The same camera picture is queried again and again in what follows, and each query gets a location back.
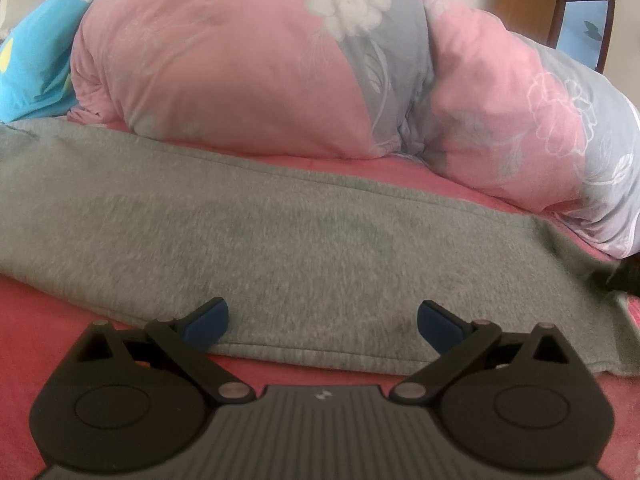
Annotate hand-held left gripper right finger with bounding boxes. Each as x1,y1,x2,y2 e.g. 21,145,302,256
390,300,568,405

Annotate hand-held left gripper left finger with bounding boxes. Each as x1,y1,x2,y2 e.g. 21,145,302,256
75,297,253,405

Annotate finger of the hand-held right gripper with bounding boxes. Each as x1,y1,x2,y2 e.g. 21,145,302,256
601,254,640,293

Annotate grey sweatpants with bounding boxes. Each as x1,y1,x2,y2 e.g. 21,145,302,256
0,120,640,378

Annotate pink grey floral quilt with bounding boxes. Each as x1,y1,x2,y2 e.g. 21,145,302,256
67,0,640,261

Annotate blue striped blanket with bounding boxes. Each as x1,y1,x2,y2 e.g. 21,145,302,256
0,0,136,123

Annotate pink cream headboard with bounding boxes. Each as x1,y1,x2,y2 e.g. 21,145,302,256
0,0,53,41

